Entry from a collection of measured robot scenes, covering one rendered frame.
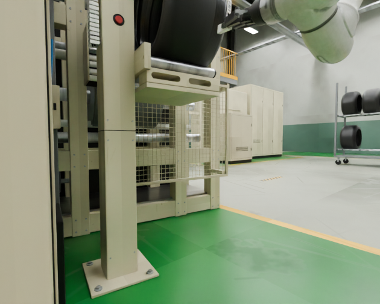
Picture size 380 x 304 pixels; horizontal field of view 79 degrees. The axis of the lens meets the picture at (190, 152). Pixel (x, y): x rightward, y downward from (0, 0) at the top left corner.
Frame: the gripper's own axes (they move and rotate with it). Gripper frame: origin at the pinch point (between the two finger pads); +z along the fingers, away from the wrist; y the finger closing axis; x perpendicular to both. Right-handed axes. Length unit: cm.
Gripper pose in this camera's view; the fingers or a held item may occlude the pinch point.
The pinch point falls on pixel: (224, 27)
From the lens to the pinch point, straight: 99.2
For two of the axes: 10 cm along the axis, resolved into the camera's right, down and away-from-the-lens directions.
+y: -8.5, 0.3, -5.3
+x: -0.7, 9.8, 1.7
